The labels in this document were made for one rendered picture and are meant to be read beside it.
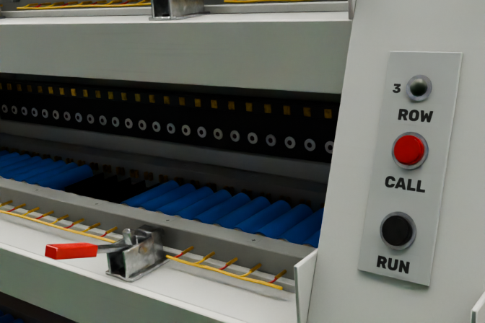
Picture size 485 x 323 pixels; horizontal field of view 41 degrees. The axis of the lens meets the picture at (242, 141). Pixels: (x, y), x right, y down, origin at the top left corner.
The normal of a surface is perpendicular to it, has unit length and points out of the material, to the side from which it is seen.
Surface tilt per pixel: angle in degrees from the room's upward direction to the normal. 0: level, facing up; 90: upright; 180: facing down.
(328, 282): 90
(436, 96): 90
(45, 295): 113
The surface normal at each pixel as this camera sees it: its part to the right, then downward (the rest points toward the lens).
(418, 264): -0.57, -0.13
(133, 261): 0.80, 0.10
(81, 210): -0.59, 0.25
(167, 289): -0.07, -0.96
